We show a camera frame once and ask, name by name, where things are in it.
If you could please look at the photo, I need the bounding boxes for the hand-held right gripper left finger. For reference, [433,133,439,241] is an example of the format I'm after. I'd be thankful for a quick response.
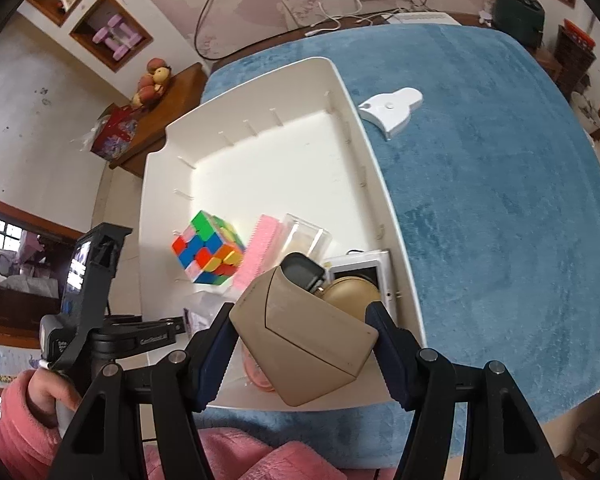
[50,301,238,480]

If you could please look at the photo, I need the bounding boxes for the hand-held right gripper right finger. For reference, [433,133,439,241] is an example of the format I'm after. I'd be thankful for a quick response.
[364,300,563,480]

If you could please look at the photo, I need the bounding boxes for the beige angular box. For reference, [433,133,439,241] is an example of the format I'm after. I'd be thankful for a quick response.
[228,265,381,407]

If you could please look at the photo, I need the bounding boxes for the black plug adapter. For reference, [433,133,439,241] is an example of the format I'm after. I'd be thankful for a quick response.
[280,252,327,295]

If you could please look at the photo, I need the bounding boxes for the clear glass cup bear stickers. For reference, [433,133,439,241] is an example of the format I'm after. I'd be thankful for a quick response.
[275,212,332,268]

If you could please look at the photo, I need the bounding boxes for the white plastic storage bin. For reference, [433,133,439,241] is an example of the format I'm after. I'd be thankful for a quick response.
[139,57,427,411]

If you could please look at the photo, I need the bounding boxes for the person's left forearm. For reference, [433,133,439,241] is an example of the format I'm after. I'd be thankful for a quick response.
[0,370,66,466]

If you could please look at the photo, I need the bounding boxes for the person's left hand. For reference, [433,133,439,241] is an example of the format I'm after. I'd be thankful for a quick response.
[27,367,83,428]

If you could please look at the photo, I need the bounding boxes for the white printed box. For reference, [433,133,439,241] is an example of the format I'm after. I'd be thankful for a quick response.
[182,292,231,336]

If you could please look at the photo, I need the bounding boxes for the pink heart-shaped box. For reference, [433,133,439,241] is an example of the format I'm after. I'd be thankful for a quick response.
[241,345,276,393]

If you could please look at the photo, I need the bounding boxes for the green bottle with gold lid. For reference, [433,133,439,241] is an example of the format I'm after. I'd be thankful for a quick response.
[321,276,383,318]

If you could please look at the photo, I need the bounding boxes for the colourful puzzle cube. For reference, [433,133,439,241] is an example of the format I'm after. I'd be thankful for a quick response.
[171,210,247,288]

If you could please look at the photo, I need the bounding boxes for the white handheld screen device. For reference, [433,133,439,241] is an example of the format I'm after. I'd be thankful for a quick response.
[322,249,398,321]

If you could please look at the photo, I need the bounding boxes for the wooden framed window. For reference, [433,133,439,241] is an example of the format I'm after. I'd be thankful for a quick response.
[0,192,83,333]

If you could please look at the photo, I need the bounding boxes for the pink fleece robe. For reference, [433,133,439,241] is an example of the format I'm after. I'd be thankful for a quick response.
[142,427,348,480]

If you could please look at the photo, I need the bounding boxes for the pink comb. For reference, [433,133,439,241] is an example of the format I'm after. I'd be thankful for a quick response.
[232,214,283,292]

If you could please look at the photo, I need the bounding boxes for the red gift box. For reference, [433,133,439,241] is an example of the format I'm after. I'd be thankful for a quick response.
[89,105,141,163]

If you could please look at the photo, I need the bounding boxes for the wooden side table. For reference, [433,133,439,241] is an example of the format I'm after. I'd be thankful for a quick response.
[107,62,208,178]

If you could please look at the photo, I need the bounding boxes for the pile of fruit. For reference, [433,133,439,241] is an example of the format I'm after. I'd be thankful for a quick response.
[130,57,173,108]

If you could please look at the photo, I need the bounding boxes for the white plastic gadget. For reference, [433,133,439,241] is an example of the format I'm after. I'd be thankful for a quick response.
[357,87,424,141]

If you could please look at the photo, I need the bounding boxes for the pink dumbbells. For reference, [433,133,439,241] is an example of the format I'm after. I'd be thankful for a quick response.
[92,15,141,58]

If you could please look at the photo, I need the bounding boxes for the white bucket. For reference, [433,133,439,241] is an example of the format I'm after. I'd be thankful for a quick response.
[570,92,600,128]

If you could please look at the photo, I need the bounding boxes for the white flat appliance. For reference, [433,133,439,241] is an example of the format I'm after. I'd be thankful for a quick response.
[380,10,463,26]

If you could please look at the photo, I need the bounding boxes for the dark woven basket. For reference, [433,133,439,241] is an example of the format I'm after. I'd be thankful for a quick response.
[554,25,596,93]

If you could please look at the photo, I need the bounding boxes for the dark green air fryer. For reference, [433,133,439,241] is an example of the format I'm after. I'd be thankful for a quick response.
[495,0,546,46]

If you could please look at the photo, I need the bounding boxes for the red lidded container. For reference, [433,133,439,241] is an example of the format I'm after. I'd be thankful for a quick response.
[562,19,597,48]

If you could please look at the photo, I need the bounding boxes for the black television cable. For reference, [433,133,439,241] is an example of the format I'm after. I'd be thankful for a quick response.
[195,0,261,61]

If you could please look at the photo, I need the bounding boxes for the white wall shelf unit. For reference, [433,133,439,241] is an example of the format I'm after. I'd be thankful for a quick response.
[25,0,153,73]

